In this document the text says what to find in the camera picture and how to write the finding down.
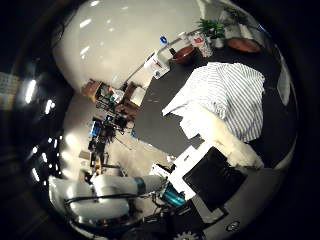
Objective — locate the bright green potted plant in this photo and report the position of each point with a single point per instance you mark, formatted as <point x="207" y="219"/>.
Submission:
<point x="212" y="29"/>

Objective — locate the cluttered wooden shelf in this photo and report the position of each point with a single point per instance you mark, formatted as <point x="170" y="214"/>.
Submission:
<point x="111" y="96"/>

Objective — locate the bottle with blue cap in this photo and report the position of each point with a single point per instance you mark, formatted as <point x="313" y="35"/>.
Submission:
<point x="163" y="40"/>

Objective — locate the white cardboard box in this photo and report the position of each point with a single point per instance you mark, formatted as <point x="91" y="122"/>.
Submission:
<point x="157" y="65"/>

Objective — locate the white spray bottle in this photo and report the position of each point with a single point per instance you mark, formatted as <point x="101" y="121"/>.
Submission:
<point x="201" y="42"/>

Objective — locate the brown wooden bowl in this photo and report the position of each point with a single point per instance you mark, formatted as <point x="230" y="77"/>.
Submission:
<point x="183" y="54"/>

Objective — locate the dark leafy potted plant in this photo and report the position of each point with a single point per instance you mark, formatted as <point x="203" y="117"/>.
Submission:
<point x="237" y="15"/>

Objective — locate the striped white cloth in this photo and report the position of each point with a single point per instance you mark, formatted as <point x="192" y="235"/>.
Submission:
<point x="230" y="93"/>

